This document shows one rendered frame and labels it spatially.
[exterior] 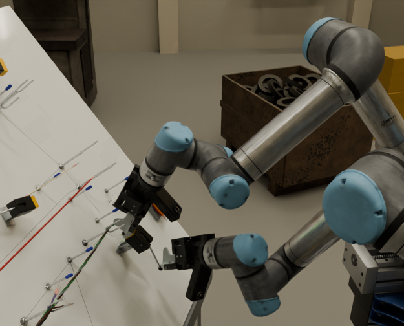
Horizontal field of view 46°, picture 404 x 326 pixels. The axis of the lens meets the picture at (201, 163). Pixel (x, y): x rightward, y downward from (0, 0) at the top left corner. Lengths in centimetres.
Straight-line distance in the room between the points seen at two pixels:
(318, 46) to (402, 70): 367
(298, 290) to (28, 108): 200
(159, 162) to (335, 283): 206
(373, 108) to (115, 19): 675
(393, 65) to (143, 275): 369
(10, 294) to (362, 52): 87
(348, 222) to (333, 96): 29
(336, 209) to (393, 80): 394
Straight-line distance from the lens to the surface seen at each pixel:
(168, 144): 103
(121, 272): 130
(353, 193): 80
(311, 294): 287
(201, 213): 346
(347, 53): 102
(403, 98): 487
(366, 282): 134
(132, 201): 116
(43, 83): 144
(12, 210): 109
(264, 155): 97
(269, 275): 113
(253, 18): 798
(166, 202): 117
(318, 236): 108
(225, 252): 109
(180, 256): 122
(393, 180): 84
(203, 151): 107
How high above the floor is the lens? 191
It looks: 27 degrees down
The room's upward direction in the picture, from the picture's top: straight up
